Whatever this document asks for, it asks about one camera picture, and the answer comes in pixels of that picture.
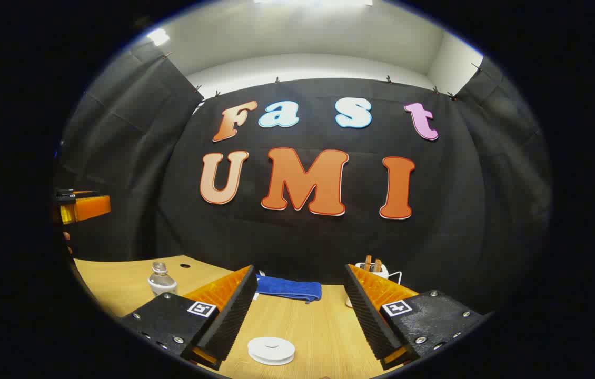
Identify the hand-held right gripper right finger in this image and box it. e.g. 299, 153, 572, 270
343, 263, 488, 371

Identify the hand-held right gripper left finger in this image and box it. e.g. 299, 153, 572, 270
118, 265, 259, 371

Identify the clear plastic water bottle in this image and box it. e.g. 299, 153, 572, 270
148, 262, 178, 296

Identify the white toaster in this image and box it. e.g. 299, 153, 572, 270
345, 262, 389, 309

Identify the blue towel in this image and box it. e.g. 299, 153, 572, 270
255, 274, 323, 304

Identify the ceiling light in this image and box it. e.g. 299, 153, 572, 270
147, 27, 171, 47

